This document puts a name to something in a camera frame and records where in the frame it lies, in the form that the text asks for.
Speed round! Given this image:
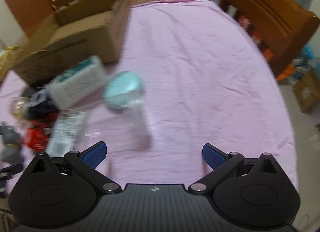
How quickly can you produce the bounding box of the grey elephant figurine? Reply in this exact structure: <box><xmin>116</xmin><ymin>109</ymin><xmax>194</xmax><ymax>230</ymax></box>
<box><xmin>1</xmin><ymin>121</ymin><xmax>24</xmax><ymax>165</ymax></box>

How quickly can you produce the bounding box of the staples box with label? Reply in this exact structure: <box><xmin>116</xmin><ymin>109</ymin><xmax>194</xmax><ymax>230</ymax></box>
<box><xmin>46</xmin><ymin>110</ymin><xmax>86</xmax><ymax>157</ymax></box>

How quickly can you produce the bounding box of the red toy train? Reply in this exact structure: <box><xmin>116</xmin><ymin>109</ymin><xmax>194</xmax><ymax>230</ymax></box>
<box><xmin>22</xmin><ymin>120</ymin><xmax>55</xmax><ymax>152</ymax></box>

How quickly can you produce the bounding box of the clear plastic jar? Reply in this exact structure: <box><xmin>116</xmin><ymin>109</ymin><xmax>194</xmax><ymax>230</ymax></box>
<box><xmin>108</xmin><ymin>92</ymin><xmax>151</xmax><ymax>151</ymax></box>

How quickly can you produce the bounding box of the capsule bottle with red band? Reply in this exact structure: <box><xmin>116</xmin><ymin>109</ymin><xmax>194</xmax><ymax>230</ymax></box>
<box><xmin>9</xmin><ymin>97</ymin><xmax>29</xmax><ymax>120</ymax></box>

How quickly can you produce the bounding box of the mint green oval case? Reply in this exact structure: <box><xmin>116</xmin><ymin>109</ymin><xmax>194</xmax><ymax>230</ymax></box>
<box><xmin>103</xmin><ymin>71</ymin><xmax>145</xmax><ymax>109</ymax></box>

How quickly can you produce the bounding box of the medical cotton swab container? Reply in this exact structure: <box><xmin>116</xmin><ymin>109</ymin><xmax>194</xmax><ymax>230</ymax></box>
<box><xmin>47</xmin><ymin>56</ymin><xmax>107</xmax><ymax>110</ymax></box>

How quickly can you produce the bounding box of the black toy train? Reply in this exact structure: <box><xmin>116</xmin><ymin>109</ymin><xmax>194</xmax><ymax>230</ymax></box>
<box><xmin>22</xmin><ymin>88</ymin><xmax>59</xmax><ymax>120</ymax></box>

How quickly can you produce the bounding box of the pink table cloth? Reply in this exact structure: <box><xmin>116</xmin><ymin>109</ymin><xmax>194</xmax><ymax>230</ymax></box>
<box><xmin>0</xmin><ymin>0</ymin><xmax>299</xmax><ymax>190</ymax></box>

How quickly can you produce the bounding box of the cardboard box on floor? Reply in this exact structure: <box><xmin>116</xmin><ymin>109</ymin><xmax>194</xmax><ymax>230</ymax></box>
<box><xmin>293</xmin><ymin>68</ymin><xmax>319</xmax><ymax>112</ymax></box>

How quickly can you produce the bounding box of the wooden chair at right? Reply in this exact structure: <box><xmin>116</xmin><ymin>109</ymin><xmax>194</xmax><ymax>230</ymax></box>
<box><xmin>220</xmin><ymin>0</ymin><xmax>319</xmax><ymax>77</ymax></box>

